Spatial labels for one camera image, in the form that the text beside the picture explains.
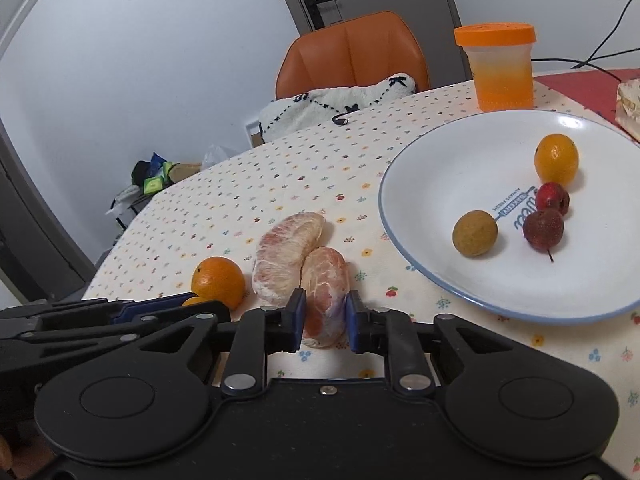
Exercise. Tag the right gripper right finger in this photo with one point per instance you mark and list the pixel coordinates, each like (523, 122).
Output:
(392, 335)

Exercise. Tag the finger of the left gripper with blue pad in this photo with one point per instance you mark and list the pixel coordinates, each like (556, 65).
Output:
(134, 308)

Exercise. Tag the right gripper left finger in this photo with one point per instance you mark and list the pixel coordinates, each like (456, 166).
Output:
(258, 334)

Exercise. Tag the peeled pomelo segment long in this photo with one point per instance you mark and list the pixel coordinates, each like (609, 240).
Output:
(280, 255)

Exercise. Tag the large orange mandarin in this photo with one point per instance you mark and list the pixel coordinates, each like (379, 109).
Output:
(219, 279)

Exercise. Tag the peeled pomelo segment short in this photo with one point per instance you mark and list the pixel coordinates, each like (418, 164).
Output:
(325, 280)

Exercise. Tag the person's left hand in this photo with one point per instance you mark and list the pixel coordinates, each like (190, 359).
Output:
(24, 455)

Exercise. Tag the brown longan fruit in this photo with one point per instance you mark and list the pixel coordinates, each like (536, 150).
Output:
(475, 233)

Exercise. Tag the clutter shelf with items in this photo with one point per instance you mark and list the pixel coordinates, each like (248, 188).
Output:
(148, 178)

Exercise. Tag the floral patterned tablecloth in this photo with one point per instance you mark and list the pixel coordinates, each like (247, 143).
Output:
(336, 171)

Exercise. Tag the white plastic bag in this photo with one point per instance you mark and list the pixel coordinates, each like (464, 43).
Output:
(215, 154)

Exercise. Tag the red hawthorn berry lower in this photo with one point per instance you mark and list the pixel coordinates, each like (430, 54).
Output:
(543, 230)

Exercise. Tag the red hawthorn berry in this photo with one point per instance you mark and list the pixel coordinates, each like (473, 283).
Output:
(543, 230)
(552, 195)

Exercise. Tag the white plate blue rim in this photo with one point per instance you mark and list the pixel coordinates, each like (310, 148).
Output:
(486, 162)

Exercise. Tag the cardboard box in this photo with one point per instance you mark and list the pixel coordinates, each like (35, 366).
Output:
(254, 133)

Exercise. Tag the red hawthorn berry upper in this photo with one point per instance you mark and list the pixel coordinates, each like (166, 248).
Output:
(552, 195)

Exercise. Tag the white black patterned cushion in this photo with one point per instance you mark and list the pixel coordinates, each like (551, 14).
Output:
(313, 107)

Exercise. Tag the orange on plate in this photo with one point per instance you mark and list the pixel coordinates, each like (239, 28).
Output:
(556, 159)

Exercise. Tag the orange leather chair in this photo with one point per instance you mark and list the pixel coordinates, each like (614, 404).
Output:
(353, 53)

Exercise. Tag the orange lidded plastic jar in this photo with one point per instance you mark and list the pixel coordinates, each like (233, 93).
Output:
(500, 60)

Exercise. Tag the red orange table mat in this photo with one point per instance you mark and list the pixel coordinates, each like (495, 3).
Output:
(591, 89)

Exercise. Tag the floral tissue box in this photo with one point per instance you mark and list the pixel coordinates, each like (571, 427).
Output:
(627, 110)

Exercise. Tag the black door handle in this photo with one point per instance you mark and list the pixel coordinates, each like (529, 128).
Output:
(313, 11)

